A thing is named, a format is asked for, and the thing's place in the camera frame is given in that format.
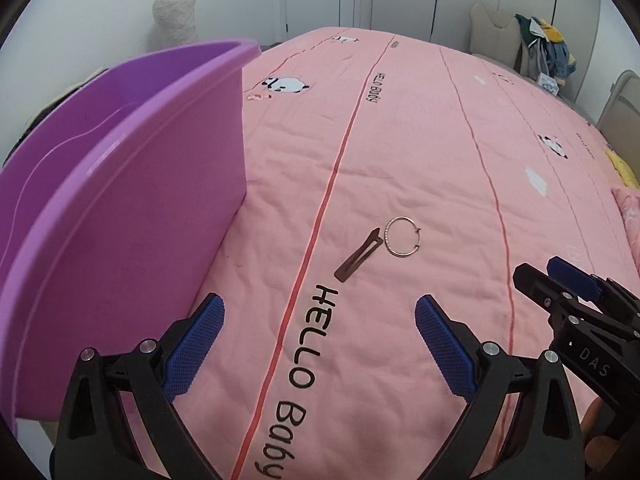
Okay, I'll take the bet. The small silver hoop ring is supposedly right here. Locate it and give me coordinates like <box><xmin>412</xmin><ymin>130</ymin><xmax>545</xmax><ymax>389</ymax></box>
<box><xmin>385</xmin><ymin>216</ymin><xmax>425</xmax><ymax>259</ymax></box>

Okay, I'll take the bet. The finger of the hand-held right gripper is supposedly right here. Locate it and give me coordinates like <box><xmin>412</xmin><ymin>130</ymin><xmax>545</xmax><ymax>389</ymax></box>
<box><xmin>513</xmin><ymin>262</ymin><xmax>577</xmax><ymax>328</ymax></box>
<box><xmin>546</xmin><ymin>256</ymin><xmax>640</xmax><ymax>333</ymax></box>

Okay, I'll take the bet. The person's right hand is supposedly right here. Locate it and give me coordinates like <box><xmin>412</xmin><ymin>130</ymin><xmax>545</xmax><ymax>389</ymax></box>
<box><xmin>581</xmin><ymin>399</ymin><xmax>640</xmax><ymax>480</ymax></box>

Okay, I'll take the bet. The grey beige chair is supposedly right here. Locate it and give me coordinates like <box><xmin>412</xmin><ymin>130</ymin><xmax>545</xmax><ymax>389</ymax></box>
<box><xmin>595</xmin><ymin>70</ymin><xmax>640</xmax><ymax>148</ymax></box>

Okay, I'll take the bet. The yellow cloth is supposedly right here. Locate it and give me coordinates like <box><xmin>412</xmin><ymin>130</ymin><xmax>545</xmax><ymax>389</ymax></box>
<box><xmin>605</xmin><ymin>149</ymin><xmax>640</xmax><ymax>191</ymax></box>

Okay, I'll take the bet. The purple plastic basin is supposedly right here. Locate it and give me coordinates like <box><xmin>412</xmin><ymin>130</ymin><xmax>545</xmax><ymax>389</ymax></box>
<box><xmin>0</xmin><ymin>37</ymin><xmax>261</xmax><ymax>453</ymax></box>

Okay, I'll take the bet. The pile of clothes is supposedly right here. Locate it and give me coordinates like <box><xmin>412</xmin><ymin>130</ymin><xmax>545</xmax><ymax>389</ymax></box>
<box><xmin>515</xmin><ymin>12</ymin><xmax>576</xmax><ymax>81</ymax></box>

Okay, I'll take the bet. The pink pillow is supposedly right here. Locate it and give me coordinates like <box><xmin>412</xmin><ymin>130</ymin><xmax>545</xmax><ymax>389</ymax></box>
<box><xmin>612</xmin><ymin>185</ymin><xmax>640</xmax><ymax>256</ymax></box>

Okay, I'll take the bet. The pink printed bedspread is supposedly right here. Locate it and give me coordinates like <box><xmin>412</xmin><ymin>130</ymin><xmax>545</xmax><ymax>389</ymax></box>
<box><xmin>45</xmin><ymin>26</ymin><xmax>640</xmax><ymax>480</ymax></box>

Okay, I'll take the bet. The brown snap hair clip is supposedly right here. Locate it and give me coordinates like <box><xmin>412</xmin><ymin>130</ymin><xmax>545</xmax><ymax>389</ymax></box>
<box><xmin>334</xmin><ymin>228</ymin><xmax>385</xmax><ymax>282</ymax></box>

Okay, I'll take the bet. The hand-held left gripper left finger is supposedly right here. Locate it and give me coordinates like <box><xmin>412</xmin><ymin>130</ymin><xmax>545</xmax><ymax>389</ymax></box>
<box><xmin>59</xmin><ymin>294</ymin><xmax>226</xmax><ymax>480</ymax></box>

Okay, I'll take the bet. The white door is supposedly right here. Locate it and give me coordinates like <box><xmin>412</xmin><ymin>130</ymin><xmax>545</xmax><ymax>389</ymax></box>
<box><xmin>285</xmin><ymin>0</ymin><xmax>373</xmax><ymax>41</ymax></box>

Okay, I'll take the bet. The cream plush toy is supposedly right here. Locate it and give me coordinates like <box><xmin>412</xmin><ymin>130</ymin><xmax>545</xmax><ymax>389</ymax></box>
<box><xmin>152</xmin><ymin>0</ymin><xmax>201</xmax><ymax>53</ymax></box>

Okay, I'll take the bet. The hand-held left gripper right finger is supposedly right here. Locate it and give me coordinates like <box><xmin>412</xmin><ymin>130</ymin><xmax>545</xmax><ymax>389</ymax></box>
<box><xmin>414</xmin><ymin>294</ymin><xmax>586</xmax><ymax>480</ymax></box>

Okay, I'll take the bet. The beige padded chair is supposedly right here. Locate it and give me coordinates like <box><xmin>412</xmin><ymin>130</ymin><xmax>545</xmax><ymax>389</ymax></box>
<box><xmin>469</xmin><ymin>1</ymin><xmax>523</xmax><ymax>68</ymax></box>

